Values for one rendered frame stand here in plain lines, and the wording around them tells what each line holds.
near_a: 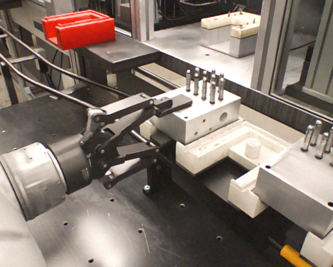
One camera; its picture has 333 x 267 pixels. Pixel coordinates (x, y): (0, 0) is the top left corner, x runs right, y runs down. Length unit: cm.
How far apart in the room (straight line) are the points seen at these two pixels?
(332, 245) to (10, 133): 85
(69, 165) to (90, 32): 53
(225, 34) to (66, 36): 41
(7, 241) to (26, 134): 75
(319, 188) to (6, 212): 32
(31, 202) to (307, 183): 32
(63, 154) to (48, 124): 59
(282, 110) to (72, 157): 38
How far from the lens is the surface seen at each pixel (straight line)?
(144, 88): 127
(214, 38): 86
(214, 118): 53
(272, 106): 63
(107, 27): 92
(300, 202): 39
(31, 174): 41
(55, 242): 66
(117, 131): 46
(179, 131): 50
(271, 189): 41
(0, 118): 111
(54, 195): 43
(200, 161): 50
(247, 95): 66
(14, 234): 26
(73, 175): 43
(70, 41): 88
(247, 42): 80
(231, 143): 54
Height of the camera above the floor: 117
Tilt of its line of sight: 33 degrees down
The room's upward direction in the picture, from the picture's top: straight up
